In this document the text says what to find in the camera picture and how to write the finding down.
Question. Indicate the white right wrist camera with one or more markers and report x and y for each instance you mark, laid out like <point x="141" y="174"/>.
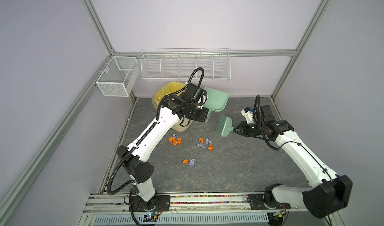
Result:
<point x="248" y="114"/>

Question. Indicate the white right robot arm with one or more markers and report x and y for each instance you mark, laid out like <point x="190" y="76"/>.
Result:
<point x="328" y="192"/>

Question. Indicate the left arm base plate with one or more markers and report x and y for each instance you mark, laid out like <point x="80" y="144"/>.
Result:
<point x="157" y="203"/>

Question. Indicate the small white mesh basket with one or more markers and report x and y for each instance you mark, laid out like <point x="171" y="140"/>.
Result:
<point x="119" y="76"/>

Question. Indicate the long white wire basket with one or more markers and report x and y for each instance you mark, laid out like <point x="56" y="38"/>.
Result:
<point x="179" y="63"/>

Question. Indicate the aluminium front rail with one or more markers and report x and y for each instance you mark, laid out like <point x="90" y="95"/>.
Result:
<point x="178" y="203"/>

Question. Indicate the green hand brush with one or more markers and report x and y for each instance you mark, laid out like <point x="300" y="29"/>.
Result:
<point x="224" y="126"/>

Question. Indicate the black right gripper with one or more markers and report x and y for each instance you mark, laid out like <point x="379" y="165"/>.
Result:
<point x="242" y="125"/>

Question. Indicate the green plastic dustpan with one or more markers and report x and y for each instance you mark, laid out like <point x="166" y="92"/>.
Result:
<point x="216" y="101"/>

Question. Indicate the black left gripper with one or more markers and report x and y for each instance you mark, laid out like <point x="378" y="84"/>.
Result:
<point x="203" y="115"/>

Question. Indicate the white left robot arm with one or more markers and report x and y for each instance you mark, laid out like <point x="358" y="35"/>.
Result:
<point x="135" y="156"/>

